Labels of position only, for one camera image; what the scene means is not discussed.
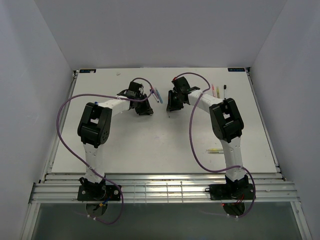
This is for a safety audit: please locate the pink pen in cluster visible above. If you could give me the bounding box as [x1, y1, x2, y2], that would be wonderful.
[150, 85, 159, 102]

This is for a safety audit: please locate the yellow highlighter near front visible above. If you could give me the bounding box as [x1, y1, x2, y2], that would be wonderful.
[206, 148, 224, 154]

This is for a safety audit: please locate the yellow highlighter pen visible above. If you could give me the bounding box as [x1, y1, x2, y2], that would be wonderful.
[216, 86, 220, 99]

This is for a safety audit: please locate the blue pen in cluster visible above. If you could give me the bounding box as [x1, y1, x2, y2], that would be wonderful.
[154, 88, 163, 104]

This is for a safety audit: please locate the purple cable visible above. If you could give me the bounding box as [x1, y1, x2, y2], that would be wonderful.
[171, 72, 257, 219]
[56, 77, 154, 225]

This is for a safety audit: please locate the blue corner label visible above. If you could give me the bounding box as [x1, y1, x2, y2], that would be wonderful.
[79, 69, 96, 74]
[227, 67, 246, 72]

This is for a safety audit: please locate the left blue corner label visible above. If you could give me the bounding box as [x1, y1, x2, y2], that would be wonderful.
[79, 69, 96, 74]

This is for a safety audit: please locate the white wire guard grid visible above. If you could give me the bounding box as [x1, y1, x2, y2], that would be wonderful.
[131, 182, 184, 204]

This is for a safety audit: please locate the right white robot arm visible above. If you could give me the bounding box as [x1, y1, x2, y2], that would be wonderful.
[166, 76, 249, 199]

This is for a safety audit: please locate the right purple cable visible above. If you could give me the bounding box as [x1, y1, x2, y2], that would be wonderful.
[171, 72, 257, 219]

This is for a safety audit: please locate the pink highlighter pen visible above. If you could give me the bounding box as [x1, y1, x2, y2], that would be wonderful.
[211, 84, 216, 97]

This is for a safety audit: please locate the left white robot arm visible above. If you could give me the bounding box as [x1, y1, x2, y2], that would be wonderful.
[77, 81, 154, 200]

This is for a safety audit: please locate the blue cap marker in cluster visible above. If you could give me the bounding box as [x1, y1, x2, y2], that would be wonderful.
[149, 89, 160, 103]

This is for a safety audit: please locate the right blue corner label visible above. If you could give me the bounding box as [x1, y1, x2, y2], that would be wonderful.
[227, 67, 246, 72]

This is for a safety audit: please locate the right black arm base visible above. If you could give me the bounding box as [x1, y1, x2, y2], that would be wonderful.
[204, 175, 255, 200]

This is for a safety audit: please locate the black cap whiteboard marker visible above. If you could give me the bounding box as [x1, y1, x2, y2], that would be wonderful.
[223, 84, 227, 100]

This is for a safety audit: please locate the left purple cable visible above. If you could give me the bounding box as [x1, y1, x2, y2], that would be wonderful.
[56, 77, 154, 225]

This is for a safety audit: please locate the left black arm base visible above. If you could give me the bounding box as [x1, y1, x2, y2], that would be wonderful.
[77, 177, 121, 202]

